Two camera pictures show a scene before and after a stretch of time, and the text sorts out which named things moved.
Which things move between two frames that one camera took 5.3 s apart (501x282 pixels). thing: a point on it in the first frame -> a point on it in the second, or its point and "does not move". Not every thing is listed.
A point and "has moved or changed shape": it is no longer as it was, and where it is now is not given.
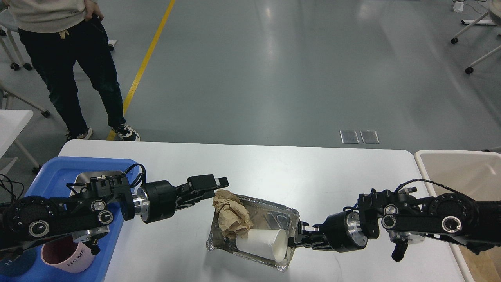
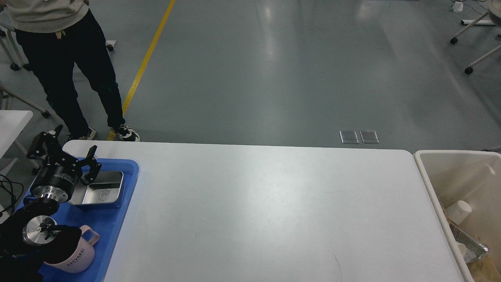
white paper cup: [271, 243] -> [462, 248]
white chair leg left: [45, 113] does not move
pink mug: [72, 256] does not move
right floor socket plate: [370, 136] does not move
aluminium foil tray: [264, 215] has moved or changed shape
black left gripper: [159, 200] -> [57, 178]
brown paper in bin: [485, 266] does not move
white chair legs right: [470, 69] does not move
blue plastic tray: [55, 177] does not move
